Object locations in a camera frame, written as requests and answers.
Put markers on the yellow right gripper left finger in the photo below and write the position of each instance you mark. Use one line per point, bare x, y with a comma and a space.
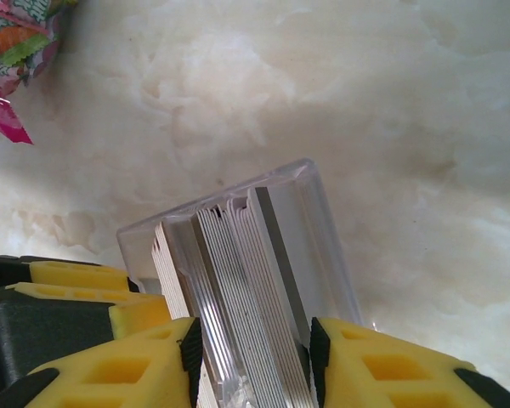
119, 374

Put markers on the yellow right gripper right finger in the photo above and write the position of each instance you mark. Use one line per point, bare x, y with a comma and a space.
399, 374

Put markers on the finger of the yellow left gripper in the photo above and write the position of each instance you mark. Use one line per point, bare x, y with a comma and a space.
81, 276
140, 314

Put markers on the white credit card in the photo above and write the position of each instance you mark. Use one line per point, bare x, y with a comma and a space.
280, 255

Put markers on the clear acrylic card box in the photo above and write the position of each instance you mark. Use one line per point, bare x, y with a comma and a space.
319, 238

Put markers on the pink assorted fruit candy bag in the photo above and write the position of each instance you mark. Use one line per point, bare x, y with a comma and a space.
13, 34

